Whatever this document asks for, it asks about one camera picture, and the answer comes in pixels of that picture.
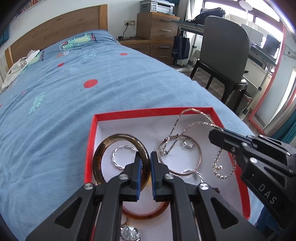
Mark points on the dark blue bag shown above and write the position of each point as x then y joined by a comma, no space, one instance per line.
181,49

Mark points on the white garment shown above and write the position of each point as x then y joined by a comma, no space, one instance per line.
13,69

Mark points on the grey desk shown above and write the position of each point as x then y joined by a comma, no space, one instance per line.
261,55

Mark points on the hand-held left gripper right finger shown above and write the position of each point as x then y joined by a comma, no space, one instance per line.
153,178

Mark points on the blue denim cloth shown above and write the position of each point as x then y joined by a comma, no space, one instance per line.
268,220

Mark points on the black monitor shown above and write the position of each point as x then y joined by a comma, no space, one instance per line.
271,45

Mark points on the wooden drawer cabinet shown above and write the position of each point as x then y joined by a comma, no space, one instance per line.
157,25

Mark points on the grey chair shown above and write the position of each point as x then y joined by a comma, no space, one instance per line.
222,46

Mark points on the silver wrist watch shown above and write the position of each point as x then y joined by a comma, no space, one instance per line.
130,233

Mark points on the wall socket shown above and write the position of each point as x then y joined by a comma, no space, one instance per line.
129,22

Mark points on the orange framed mirror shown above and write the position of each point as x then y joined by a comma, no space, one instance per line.
268,85

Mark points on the thin metal bangle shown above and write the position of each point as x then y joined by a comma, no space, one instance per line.
199,154

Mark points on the black backpack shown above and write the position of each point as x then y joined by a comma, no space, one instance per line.
208,15

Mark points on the white desk fan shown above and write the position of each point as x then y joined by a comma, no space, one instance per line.
245,4

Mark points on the low wooden nightstand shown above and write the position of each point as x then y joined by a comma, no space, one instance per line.
159,49

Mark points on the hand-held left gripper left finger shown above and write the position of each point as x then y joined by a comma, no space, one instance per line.
138,176

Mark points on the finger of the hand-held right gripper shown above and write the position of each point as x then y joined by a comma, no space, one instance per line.
259,157
231,138

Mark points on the teal curtain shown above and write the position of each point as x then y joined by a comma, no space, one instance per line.
286,136

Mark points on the white printer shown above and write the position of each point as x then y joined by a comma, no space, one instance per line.
157,6

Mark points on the wooden headboard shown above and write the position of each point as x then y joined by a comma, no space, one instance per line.
69,25

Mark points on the brown translucent bangle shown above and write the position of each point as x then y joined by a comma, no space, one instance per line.
101,146

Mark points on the red box with white inside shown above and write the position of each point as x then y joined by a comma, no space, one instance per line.
143,129

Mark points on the blue printed blanket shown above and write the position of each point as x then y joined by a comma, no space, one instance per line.
69,104

